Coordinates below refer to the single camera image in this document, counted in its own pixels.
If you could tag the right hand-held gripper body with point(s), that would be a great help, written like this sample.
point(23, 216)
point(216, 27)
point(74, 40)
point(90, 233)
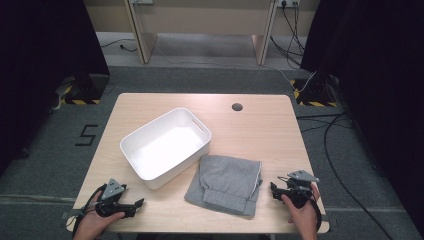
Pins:
point(300, 191)

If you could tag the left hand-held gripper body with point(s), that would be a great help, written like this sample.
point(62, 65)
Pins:
point(110, 191)

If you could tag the grey pants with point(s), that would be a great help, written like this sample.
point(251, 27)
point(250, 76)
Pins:
point(226, 181)

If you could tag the white plastic bin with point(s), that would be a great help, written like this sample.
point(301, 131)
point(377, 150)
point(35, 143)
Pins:
point(166, 150)

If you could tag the person's right hand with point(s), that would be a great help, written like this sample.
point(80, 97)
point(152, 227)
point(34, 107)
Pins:
point(306, 220)

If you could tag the person's left hand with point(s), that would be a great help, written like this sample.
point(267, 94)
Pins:
point(91, 225)

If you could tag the grey tape strip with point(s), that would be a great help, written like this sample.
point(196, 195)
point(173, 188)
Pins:
point(71, 213)
point(328, 221)

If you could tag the stand base with striped tape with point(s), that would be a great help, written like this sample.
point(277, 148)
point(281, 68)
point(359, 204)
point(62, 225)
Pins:
point(315, 93)
point(86, 88)

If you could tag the black curtain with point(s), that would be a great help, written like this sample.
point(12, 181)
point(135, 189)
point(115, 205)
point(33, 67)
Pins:
point(40, 50)
point(376, 66)

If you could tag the light wooden desk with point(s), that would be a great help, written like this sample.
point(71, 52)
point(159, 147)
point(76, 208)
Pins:
point(200, 16)

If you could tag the white wall socket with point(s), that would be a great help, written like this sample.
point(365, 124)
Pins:
point(288, 2)

